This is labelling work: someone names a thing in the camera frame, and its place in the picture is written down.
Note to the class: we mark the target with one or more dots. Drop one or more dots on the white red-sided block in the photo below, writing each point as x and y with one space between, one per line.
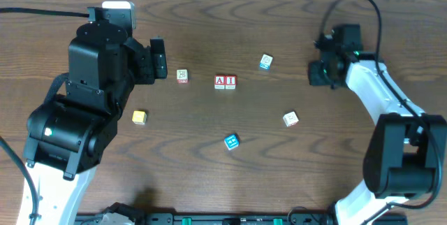
182 76

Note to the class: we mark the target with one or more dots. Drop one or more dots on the yellow block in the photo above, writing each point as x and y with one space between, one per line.
139 117

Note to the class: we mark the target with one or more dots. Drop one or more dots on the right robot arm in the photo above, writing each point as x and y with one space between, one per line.
404 160

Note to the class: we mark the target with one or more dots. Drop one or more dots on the red letter A block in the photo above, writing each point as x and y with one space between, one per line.
219 82

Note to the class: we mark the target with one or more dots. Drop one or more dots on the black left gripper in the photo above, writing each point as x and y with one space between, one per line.
158 58

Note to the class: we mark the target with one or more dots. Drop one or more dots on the red letter I block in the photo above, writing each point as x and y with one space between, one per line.
231 82

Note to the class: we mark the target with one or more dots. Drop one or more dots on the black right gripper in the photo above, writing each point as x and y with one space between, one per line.
318 73

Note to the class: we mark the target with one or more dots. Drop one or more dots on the blue top block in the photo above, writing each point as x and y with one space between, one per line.
232 141

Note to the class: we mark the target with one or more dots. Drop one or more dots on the white blue-sided block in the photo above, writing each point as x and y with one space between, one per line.
265 62

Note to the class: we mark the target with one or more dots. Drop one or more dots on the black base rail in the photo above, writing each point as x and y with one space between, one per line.
119 213

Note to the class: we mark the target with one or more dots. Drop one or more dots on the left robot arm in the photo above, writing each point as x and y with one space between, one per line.
69 131

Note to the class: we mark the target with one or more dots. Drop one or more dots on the white M letter block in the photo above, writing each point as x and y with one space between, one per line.
290 119

